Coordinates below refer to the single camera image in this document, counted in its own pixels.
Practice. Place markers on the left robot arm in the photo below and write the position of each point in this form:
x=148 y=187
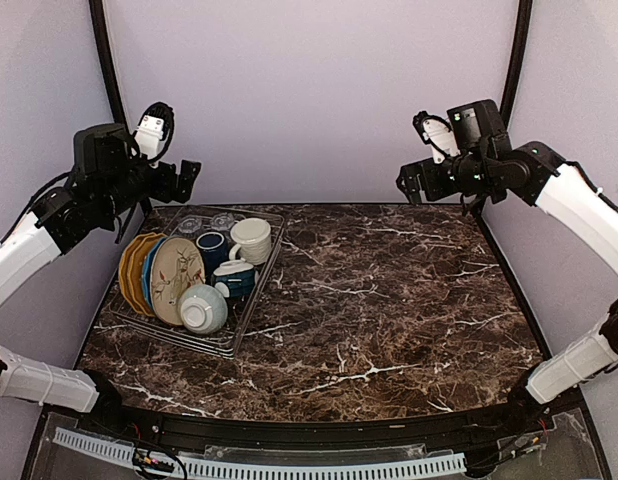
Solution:
x=111 y=175

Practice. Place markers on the dark bowl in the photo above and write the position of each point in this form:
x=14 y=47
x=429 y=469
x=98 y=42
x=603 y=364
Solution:
x=235 y=278

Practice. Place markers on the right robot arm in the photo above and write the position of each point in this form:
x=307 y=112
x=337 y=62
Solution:
x=472 y=157

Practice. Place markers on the clear ribbed drinking glass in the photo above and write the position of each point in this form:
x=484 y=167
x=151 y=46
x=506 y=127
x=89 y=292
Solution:
x=190 y=226

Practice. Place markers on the dark blue mug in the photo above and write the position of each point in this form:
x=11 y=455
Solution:
x=213 y=247

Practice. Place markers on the light green ceramic bowl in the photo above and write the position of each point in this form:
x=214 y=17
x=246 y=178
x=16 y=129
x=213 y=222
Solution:
x=202 y=309

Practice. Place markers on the light blue slotted cable duct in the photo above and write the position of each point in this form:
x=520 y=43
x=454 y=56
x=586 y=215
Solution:
x=124 y=454

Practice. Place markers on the metal wire dish rack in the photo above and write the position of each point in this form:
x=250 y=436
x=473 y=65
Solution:
x=226 y=342

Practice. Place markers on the blue plate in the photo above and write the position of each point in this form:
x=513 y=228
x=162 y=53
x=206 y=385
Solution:
x=146 y=271

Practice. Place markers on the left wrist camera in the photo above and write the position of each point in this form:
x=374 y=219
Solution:
x=154 y=132

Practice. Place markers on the yellow bottom plate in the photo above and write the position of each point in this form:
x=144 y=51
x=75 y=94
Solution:
x=177 y=265

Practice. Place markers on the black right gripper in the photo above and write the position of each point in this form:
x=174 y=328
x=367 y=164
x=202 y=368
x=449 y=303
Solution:
x=411 y=172

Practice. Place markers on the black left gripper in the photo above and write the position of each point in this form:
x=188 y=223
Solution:
x=167 y=191

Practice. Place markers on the black frame post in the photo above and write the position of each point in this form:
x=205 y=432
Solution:
x=105 y=57
x=518 y=48

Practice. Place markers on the wiring bundle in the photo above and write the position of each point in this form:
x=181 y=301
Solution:
x=524 y=445
x=151 y=457

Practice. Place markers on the left black frame post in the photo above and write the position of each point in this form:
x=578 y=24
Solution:
x=105 y=57

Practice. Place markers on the cream ribbed mug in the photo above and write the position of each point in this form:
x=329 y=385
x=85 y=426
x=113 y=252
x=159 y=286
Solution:
x=252 y=239

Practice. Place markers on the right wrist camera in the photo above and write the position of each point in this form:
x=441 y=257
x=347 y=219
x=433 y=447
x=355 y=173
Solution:
x=436 y=132

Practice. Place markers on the right black frame post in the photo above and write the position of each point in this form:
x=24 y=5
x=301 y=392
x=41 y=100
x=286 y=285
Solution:
x=518 y=48

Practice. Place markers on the yellow dotted top plate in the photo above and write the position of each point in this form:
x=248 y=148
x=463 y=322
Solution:
x=122 y=272

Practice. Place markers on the black front rail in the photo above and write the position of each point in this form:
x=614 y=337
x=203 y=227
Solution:
x=477 y=431

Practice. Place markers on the left wiring bundle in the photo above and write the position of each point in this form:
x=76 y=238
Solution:
x=151 y=457

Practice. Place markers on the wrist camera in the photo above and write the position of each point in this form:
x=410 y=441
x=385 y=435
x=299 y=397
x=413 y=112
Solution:
x=154 y=132
x=436 y=132

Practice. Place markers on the right wiring bundle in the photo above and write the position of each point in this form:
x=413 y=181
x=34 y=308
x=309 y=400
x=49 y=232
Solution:
x=524 y=445

